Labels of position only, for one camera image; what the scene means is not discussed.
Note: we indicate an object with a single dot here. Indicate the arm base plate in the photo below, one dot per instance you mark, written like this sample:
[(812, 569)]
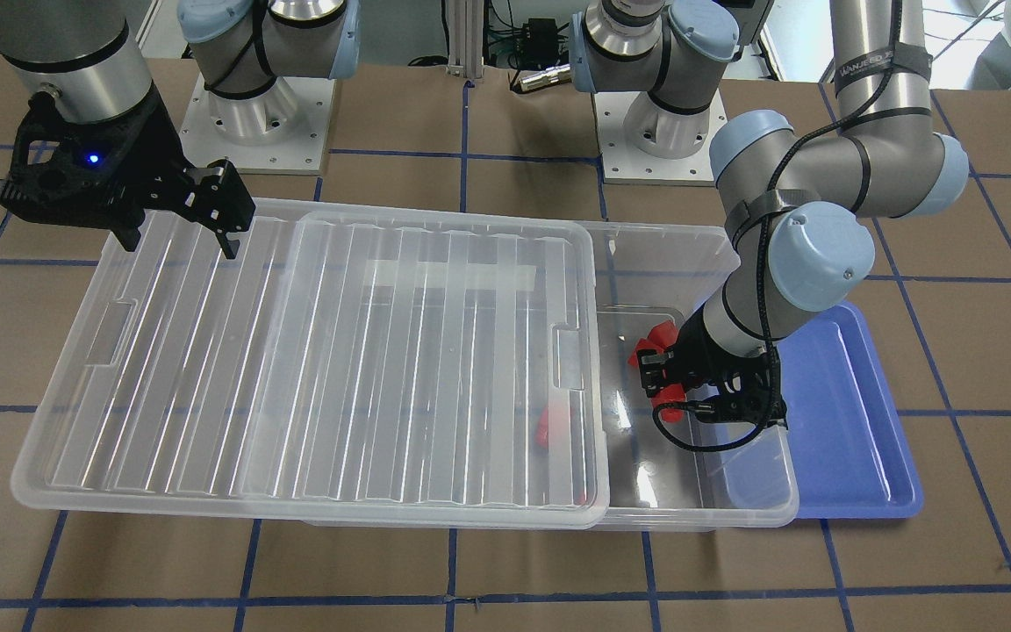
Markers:
[(282, 132), (641, 144)]

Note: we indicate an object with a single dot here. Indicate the red block under lid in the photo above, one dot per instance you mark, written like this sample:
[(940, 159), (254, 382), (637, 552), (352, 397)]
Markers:
[(554, 427)]

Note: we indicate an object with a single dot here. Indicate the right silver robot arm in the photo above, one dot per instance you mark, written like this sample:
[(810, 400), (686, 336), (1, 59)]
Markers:
[(84, 54)]

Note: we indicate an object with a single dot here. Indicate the blue plastic tray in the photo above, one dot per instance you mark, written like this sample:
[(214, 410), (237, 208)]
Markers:
[(842, 453)]

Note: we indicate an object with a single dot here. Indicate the clear plastic box lid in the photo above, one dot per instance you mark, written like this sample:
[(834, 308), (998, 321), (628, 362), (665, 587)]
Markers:
[(354, 365)]

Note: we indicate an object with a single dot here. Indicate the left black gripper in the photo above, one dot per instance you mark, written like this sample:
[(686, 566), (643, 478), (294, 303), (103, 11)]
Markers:
[(686, 358)]

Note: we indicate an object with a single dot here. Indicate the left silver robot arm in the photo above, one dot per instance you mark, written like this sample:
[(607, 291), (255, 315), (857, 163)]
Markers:
[(794, 203)]

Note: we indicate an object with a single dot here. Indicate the red block upper pair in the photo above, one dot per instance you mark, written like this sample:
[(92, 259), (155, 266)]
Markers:
[(664, 335)]

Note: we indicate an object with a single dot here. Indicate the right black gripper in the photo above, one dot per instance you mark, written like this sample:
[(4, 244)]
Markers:
[(157, 161)]

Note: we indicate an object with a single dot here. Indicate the black power strip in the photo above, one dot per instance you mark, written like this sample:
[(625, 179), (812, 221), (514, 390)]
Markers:
[(538, 44)]

